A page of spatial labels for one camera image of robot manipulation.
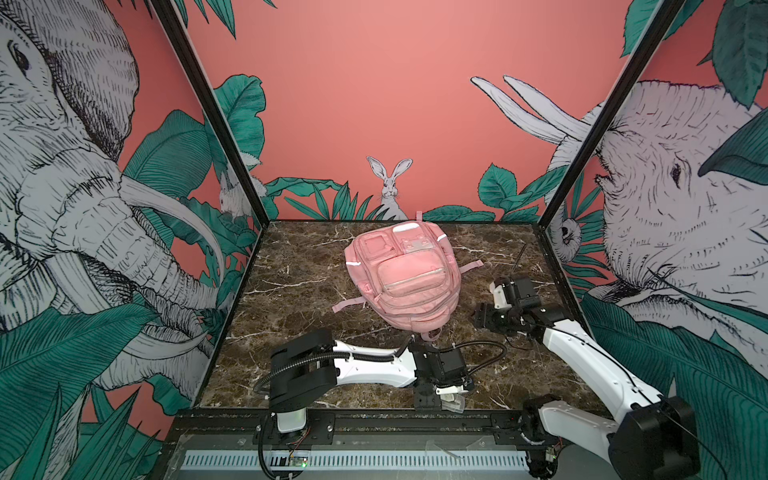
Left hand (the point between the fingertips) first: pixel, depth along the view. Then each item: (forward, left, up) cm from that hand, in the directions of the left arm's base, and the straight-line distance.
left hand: (434, 388), depth 78 cm
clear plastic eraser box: (-3, -5, -2) cm, 6 cm away
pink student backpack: (+33, +5, +7) cm, 34 cm away
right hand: (+17, -13, +8) cm, 23 cm away
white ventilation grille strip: (-14, +40, -6) cm, 42 cm away
